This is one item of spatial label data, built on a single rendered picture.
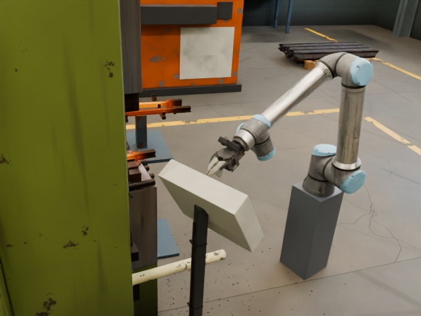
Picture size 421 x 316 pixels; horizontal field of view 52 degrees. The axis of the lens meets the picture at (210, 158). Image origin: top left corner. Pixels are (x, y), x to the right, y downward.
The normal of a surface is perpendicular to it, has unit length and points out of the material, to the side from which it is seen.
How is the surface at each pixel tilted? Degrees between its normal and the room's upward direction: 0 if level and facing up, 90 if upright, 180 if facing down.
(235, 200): 30
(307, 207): 90
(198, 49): 90
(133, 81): 90
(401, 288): 0
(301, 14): 90
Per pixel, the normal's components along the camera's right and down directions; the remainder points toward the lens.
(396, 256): 0.05, -0.88
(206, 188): -0.28, -0.59
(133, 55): 0.43, 0.45
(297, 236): -0.79, 0.25
